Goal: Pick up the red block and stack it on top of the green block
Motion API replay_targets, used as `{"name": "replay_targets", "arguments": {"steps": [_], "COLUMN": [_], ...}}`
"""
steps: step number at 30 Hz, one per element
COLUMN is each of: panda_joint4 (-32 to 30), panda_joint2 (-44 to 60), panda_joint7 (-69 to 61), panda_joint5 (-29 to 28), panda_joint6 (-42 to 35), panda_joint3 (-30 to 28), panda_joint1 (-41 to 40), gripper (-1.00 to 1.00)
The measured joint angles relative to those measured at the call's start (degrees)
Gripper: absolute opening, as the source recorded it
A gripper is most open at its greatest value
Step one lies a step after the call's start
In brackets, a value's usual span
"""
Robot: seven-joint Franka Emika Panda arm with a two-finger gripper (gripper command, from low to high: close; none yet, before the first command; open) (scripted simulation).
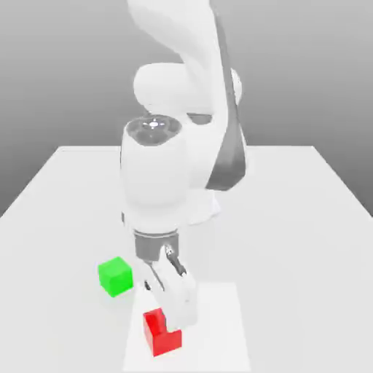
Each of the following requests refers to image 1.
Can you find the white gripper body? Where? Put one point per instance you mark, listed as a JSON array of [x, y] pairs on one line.
[[177, 294]]

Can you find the small red cube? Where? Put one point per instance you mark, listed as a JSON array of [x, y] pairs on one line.
[[163, 341]]

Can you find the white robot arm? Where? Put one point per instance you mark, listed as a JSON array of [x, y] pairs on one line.
[[154, 180]]

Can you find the small green cube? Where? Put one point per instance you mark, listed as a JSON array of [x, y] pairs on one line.
[[115, 276]]

